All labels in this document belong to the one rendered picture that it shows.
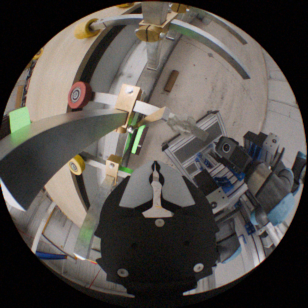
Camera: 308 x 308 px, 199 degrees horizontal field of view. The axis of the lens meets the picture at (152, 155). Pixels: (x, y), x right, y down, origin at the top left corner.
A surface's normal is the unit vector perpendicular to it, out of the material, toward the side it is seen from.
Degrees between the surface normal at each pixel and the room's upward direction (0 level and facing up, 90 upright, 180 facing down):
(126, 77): 0
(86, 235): 90
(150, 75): 0
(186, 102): 0
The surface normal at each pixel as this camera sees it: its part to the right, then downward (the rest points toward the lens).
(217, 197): -0.62, -0.69
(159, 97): 0.00, 0.46
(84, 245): 0.36, -0.83
